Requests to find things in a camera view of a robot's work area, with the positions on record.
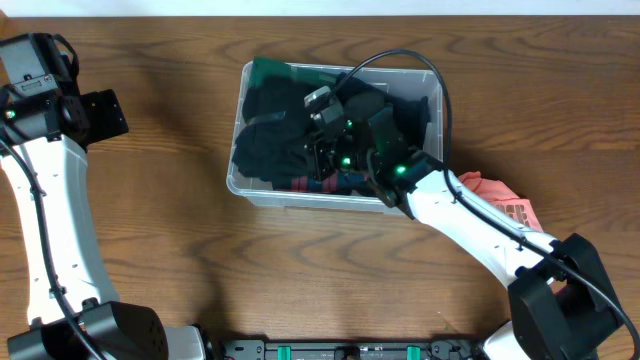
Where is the red navy plaid shirt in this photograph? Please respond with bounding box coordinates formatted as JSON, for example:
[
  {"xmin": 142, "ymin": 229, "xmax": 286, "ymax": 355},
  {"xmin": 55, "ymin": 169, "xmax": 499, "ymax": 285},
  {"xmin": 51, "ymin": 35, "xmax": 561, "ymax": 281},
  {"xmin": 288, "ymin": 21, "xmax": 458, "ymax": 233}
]
[{"xmin": 281, "ymin": 173, "xmax": 374, "ymax": 197}]

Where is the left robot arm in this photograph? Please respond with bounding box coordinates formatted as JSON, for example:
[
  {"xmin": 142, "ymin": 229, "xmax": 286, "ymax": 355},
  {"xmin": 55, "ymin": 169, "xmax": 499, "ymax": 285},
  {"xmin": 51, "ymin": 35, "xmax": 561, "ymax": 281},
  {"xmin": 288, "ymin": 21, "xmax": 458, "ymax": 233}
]
[{"xmin": 1, "ymin": 33, "xmax": 212, "ymax": 359}]

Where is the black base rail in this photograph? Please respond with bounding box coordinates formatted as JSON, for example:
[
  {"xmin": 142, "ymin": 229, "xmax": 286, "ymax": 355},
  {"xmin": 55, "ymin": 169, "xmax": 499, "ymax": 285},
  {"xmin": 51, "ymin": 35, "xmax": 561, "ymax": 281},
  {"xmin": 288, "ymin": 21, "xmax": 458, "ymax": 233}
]
[{"xmin": 220, "ymin": 339, "xmax": 486, "ymax": 360}]

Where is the clear plastic storage bin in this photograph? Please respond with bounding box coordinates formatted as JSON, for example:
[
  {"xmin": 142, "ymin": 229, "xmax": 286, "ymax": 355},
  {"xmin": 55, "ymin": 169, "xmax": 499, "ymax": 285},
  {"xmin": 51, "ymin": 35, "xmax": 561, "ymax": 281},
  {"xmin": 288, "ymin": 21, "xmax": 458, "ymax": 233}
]
[{"xmin": 226, "ymin": 67, "xmax": 444, "ymax": 215}]

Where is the green garment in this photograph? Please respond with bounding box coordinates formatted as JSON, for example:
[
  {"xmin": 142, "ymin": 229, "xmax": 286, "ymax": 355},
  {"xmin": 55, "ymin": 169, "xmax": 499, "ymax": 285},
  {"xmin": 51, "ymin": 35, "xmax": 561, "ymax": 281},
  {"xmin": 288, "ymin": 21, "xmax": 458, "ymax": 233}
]
[{"xmin": 248, "ymin": 57, "xmax": 337, "ymax": 87}]

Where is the black garment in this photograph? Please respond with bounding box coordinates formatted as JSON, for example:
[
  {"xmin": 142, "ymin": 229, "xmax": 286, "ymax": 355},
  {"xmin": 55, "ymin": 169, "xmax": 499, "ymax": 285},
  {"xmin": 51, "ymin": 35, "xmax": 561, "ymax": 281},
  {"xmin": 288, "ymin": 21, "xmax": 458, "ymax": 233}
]
[{"xmin": 232, "ymin": 76, "xmax": 319, "ymax": 190}]

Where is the navy garment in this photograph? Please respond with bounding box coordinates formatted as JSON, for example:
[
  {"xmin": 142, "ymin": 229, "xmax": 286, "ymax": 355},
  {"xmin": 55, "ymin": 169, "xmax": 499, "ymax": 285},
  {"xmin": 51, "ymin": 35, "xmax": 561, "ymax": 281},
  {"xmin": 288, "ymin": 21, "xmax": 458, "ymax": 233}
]
[{"xmin": 337, "ymin": 71, "xmax": 430, "ymax": 148}]

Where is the pink printed t-shirt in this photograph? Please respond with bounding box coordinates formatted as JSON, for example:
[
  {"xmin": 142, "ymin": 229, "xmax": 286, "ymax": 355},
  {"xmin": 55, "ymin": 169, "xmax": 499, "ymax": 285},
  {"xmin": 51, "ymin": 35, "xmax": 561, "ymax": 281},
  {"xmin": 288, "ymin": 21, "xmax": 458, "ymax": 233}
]
[{"xmin": 457, "ymin": 171, "xmax": 571, "ymax": 296}]

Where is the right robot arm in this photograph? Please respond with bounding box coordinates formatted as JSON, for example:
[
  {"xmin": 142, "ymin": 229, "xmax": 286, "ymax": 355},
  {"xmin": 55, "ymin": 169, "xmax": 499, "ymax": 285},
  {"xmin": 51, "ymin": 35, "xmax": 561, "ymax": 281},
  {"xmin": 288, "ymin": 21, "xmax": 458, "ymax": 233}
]
[{"xmin": 304, "ymin": 87, "xmax": 637, "ymax": 359}]

